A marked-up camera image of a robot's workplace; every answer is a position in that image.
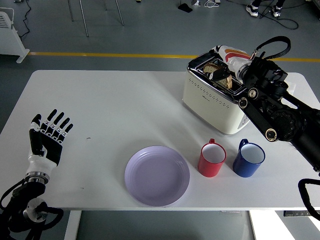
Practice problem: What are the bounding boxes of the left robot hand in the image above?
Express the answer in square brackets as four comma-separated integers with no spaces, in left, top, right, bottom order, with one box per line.
[26,109,74,176]

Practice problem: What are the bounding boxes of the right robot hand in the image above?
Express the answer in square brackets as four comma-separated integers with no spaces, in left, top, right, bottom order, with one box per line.
[206,44,252,87]

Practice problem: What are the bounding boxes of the bread slice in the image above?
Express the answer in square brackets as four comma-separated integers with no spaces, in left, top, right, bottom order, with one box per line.
[202,62,233,90]

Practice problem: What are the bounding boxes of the purple plate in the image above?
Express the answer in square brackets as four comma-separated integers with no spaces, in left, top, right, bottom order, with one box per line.
[124,145,191,208]

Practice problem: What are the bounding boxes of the cream chrome toaster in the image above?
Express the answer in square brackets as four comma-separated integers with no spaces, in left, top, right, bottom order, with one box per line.
[181,51,253,136]

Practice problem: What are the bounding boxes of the white paper sheet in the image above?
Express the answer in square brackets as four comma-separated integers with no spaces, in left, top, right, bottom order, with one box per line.
[284,79,297,100]

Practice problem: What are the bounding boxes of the black foot pedal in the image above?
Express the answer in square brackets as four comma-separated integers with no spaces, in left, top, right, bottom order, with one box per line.
[177,0,193,13]

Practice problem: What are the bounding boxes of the white table leg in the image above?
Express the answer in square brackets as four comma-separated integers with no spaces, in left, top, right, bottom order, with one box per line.
[248,210,258,240]
[63,210,82,240]

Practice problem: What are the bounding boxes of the blue mug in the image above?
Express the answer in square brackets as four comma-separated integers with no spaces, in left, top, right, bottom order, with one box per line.
[232,138,266,178]

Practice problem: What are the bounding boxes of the red mug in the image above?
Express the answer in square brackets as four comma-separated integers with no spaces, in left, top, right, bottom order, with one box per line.
[197,138,227,178]

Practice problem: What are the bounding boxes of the yellow floor tape line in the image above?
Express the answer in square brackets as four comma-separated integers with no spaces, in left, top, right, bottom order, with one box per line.
[28,51,320,63]

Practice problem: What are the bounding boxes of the white panel heater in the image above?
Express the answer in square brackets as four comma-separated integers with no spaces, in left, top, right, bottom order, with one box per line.
[0,7,30,64]

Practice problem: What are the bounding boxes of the metal chair legs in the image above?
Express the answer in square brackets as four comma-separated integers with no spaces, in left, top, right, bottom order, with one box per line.
[67,0,125,38]

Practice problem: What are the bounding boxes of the black table control panel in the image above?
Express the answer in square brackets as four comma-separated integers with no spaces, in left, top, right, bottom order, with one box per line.
[283,210,320,217]

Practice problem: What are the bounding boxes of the long black floor cable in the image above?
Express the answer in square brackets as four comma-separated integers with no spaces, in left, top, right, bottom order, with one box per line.
[258,4,300,30]

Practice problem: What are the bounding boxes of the thin black floor cable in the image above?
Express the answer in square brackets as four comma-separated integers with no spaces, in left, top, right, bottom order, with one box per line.
[18,0,32,39]

